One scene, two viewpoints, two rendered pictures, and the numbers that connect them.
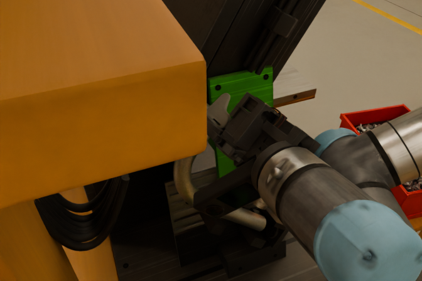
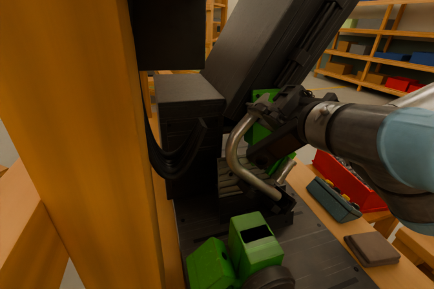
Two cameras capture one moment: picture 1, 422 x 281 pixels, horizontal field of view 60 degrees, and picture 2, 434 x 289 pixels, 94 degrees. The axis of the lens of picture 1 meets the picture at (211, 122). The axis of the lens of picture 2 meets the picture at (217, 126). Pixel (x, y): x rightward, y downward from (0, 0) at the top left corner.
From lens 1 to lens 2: 0.18 m
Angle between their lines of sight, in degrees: 13
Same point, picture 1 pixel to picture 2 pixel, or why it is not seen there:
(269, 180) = (316, 118)
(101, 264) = (165, 219)
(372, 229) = not seen: outside the picture
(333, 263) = (403, 148)
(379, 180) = not seen: hidden behind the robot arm
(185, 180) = (234, 153)
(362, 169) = not seen: hidden behind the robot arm
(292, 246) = (296, 217)
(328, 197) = (382, 109)
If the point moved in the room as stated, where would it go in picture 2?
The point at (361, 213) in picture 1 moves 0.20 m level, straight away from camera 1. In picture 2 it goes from (421, 110) to (409, 76)
